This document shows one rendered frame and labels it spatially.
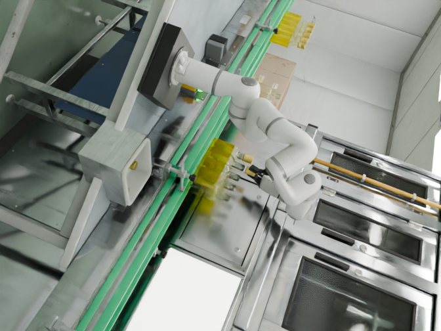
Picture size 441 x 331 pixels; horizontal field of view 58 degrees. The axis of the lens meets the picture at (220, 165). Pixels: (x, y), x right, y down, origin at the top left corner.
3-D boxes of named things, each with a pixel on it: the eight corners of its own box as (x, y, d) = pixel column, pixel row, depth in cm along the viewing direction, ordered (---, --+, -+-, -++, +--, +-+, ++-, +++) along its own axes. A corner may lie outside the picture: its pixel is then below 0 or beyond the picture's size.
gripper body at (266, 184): (286, 194, 174) (265, 180, 177) (292, 180, 166) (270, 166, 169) (277, 205, 170) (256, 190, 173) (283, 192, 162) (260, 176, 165)
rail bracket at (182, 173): (163, 185, 159) (192, 197, 157) (163, 159, 145) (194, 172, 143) (167, 179, 160) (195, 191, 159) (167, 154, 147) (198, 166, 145)
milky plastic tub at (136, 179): (107, 199, 144) (128, 209, 143) (99, 163, 126) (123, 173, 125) (132, 165, 154) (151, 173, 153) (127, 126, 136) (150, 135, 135)
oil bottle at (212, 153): (186, 155, 178) (230, 173, 175) (187, 147, 173) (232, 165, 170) (191, 146, 181) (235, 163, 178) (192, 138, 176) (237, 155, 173)
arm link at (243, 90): (224, 62, 142) (266, 78, 139) (218, 92, 151) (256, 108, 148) (214, 75, 135) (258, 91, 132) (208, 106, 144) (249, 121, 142)
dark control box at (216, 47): (204, 56, 192) (220, 61, 190) (205, 41, 185) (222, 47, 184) (210, 46, 196) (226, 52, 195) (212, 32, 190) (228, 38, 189)
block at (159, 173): (147, 176, 158) (163, 182, 157) (147, 162, 151) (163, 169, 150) (152, 169, 160) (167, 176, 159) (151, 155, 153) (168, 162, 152)
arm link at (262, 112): (291, 114, 129) (277, 150, 140) (252, 73, 142) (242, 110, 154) (268, 119, 125) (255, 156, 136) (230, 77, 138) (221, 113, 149)
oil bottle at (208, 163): (180, 165, 174) (226, 182, 171) (181, 157, 170) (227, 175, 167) (186, 155, 178) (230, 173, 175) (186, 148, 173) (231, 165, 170)
